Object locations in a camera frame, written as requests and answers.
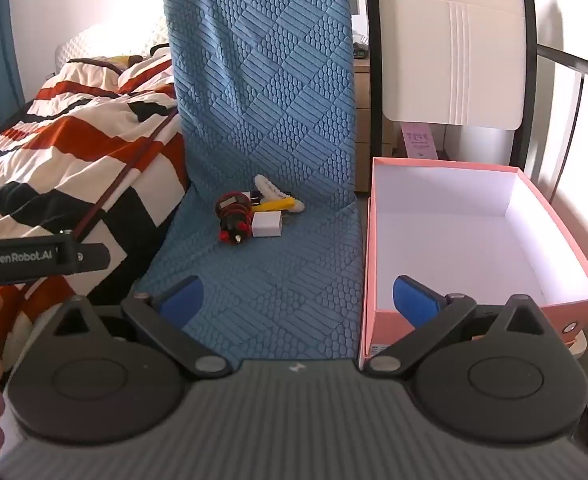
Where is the black metal rail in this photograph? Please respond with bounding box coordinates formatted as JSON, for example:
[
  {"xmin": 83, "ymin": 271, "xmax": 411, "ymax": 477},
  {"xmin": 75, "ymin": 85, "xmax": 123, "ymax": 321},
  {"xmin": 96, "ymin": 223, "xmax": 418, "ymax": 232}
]
[{"xmin": 535, "ymin": 44, "xmax": 588, "ymax": 203}]

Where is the white fluffy hair clip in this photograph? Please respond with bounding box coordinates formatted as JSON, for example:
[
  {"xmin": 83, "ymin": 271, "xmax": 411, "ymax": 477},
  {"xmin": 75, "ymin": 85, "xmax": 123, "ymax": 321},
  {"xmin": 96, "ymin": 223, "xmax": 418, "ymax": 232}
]
[{"xmin": 253, "ymin": 174, "xmax": 306, "ymax": 214}]

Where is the white quilted pillow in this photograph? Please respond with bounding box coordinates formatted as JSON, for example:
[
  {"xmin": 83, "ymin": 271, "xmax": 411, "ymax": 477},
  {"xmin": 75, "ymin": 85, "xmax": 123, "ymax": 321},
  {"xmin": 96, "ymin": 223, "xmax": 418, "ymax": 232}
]
[{"xmin": 55, "ymin": 14, "xmax": 171, "ymax": 63}]

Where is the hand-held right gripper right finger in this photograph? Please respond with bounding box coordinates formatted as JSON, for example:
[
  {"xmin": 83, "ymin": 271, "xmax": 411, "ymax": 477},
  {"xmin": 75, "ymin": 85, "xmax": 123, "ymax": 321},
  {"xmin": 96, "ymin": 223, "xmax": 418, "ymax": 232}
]
[{"xmin": 364, "ymin": 276, "xmax": 550, "ymax": 378}]

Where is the striped orange white blanket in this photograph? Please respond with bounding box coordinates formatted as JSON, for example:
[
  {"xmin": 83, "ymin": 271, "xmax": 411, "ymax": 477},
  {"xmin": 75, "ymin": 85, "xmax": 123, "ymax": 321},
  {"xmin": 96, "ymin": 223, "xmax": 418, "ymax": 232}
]
[{"xmin": 0, "ymin": 45, "xmax": 189, "ymax": 361}]

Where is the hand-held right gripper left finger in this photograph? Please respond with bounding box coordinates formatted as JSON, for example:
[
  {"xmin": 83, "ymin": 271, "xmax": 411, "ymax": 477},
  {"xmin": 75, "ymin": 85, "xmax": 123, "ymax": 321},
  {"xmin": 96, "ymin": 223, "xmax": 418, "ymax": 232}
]
[{"xmin": 48, "ymin": 276, "xmax": 232, "ymax": 378}]

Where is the pink card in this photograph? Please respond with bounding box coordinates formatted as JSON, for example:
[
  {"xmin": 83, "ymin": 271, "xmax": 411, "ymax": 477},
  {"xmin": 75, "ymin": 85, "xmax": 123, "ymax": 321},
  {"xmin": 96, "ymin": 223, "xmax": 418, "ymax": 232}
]
[{"xmin": 400, "ymin": 125, "xmax": 438, "ymax": 161}]

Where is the blue textured covered chair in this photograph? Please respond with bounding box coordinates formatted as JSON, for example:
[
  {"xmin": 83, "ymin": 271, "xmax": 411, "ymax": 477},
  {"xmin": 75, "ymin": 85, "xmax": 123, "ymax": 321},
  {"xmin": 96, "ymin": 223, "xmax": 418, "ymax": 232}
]
[{"xmin": 132, "ymin": 0, "xmax": 365, "ymax": 367}]

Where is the yellow handled screwdriver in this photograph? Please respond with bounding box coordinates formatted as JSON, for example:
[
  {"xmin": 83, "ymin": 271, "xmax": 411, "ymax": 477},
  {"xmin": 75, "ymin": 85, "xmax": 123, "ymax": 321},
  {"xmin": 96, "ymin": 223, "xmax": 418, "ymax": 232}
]
[{"xmin": 251, "ymin": 197, "xmax": 295, "ymax": 212}]

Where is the white wall charger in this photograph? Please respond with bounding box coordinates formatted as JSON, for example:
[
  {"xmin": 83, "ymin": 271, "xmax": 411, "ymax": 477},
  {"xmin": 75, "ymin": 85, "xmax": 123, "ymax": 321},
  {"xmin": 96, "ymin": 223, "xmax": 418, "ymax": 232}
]
[{"xmin": 251, "ymin": 211, "xmax": 285, "ymax": 239}]

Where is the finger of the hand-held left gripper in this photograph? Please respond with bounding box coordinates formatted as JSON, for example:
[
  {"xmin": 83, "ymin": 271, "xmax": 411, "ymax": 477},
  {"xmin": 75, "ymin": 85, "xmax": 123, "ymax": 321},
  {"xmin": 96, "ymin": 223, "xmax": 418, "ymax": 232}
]
[{"xmin": 76, "ymin": 242, "xmax": 111, "ymax": 272}]

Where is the pink cardboard box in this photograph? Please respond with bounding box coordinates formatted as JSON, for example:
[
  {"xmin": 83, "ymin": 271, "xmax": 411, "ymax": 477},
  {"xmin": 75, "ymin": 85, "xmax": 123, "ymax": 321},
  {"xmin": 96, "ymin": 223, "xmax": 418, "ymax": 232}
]
[{"xmin": 358, "ymin": 156, "xmax": 588, "ymax": 362}]

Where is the wooden nightstand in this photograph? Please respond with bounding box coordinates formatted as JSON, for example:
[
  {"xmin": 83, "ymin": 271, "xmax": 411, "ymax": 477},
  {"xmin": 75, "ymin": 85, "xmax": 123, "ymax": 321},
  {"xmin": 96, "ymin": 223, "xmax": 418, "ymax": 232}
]
[{"xmin": 353, "ymin": 54, "xmax": 395, "ymax": 196}]

